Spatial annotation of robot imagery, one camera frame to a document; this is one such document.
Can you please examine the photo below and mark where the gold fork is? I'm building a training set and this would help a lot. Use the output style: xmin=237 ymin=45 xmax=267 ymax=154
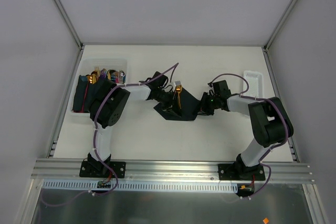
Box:
xmin=176 ymin=93 xmax=182 ymax=110

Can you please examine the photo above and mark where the small white perforated tray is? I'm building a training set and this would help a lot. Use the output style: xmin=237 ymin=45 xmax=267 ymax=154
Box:
xmin=243 ymin=70 xmax=264 ymax=98

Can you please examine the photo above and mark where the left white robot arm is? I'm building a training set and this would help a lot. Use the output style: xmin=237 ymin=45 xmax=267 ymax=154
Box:
xmin=79 ymin=72 xmax=183 ymax=179

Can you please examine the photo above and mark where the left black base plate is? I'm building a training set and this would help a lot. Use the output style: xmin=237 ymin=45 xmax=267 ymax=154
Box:
xmin=79 ymin=160 xmax=126 ymax=178

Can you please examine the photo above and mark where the dark rolled napkin left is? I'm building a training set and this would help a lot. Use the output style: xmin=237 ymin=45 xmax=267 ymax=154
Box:
xmin=72 ymin=75 xmax=89 ymax=113

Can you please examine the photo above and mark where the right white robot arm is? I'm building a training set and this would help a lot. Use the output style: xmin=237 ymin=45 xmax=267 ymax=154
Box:
xmin=199 ymin=80 xmax=293 ymax=181

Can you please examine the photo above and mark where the gold spoon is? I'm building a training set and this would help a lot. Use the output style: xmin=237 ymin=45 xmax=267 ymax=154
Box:
xmin=175 ymin=85 xmax=183 ymax=94

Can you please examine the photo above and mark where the white slotted cable duct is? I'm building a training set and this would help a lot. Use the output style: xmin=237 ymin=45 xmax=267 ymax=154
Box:
xmin=42 ymin=179 xmax=238 ymax=194

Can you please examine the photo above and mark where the white plastic basket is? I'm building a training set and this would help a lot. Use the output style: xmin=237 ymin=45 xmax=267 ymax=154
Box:
xmin=68 ymin=58 xmax=129 ymax=127

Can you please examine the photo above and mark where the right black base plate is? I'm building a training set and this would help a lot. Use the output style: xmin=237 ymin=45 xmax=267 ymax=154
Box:
xmin=217 ymin=163 xmax=266 ymax=181

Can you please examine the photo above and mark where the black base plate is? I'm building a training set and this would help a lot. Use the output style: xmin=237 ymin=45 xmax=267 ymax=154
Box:
xmin=217 ymin=163 xmax=266 ymax=181
xmin=79 ymin=160 xmax=126 ymax=178

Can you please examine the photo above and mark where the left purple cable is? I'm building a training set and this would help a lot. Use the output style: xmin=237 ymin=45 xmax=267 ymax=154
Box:
xmin=93 ymin=62 xmax=180 ymax=162

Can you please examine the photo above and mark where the dark navy paper napkin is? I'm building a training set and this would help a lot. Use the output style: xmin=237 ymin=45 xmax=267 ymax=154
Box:
xmin=154 ymin=88 xmax=200 ymax=121

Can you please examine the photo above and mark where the black rolled napkin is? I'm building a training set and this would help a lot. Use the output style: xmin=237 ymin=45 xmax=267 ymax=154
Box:
xmin=84 ymin=79 xmax=110 ymax=113

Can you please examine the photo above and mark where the silver fork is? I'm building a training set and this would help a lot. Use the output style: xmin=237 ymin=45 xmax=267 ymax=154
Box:
xmin=118 ymin=70 xmax=125 ymax=83

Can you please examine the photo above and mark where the aluminium mounting rail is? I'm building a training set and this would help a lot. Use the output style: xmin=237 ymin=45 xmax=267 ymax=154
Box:
xmin=31 ymin=158 xmax=316 ymax=184

